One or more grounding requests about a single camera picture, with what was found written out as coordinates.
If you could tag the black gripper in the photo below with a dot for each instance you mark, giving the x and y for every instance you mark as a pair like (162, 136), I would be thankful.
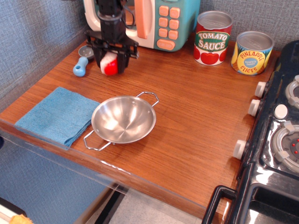
(112, 38)

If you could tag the red and white toy vegetable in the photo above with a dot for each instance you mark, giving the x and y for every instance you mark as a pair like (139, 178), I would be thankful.
(109, 64)

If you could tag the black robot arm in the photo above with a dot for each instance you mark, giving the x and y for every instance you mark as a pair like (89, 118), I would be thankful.
(109, 7)

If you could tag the blue and grey toy scoop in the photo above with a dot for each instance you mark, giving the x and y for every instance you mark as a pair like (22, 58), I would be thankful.
(86, 55)

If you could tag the orange microwave turntable plate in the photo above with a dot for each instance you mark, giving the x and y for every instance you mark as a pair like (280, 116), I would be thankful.
(130, 15)

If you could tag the teal toy microwave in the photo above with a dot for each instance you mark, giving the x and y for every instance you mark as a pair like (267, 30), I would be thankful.
(159, 24)

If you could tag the blue folded cloth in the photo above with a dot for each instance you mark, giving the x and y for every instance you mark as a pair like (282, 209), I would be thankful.
(61, 117)

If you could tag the tomato sauce can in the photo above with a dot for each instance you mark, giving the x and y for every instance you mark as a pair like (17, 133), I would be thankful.
(212, 37)

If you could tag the pineapple slices can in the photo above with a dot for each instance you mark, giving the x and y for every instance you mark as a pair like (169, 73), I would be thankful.
(252, 52)

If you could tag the clear acrylic table guard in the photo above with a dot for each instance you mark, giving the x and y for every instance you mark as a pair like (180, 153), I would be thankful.
(177, 163)

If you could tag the white stove knob middle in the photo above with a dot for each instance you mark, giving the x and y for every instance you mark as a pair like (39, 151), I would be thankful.
(253, 107)

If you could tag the white stove knob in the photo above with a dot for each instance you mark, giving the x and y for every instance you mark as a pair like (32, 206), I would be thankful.
(253, 107)
(239, 149)
(260, 88)

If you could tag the white stove knob top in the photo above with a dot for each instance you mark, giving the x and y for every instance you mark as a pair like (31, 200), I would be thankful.
(260, 88)

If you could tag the white stove knob bottom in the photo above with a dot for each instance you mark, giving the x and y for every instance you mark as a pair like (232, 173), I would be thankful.
(239, 149)

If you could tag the white round stove button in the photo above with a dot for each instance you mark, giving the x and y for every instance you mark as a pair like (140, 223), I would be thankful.
(280, 111)

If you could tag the grey stove burner rear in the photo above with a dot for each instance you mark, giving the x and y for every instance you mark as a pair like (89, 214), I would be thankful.
(290, 92)

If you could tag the grey stove burner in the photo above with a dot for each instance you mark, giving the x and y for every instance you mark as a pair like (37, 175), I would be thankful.
(290, 92)
(285, 145)

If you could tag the orange fuzzy object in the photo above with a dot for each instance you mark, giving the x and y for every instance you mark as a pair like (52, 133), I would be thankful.
(20, 219)

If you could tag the grey stove burner front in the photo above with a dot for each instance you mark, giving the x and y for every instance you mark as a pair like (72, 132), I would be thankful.
(285, 145)

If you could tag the black toy stove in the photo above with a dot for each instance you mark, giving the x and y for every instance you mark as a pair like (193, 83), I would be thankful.
(267, 191)

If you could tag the steel two-handled bowl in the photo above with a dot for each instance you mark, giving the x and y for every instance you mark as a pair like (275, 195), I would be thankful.
(124, 119)

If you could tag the black oven door handle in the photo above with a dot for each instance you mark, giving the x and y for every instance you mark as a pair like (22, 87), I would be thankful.
(219, 193)

